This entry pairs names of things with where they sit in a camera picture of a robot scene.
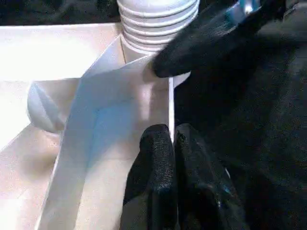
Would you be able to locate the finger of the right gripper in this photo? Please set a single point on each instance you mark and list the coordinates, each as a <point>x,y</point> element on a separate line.
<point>201,43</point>

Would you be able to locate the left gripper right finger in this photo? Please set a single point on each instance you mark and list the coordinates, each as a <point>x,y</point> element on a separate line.
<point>206,191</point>

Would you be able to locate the white plastic table top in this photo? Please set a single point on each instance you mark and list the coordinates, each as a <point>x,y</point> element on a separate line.
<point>57,120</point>

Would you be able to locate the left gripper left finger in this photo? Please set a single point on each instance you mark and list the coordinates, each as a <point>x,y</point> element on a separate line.
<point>152,182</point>

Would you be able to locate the white plastic table leg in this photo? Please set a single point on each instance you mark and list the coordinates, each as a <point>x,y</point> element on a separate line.
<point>153,24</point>

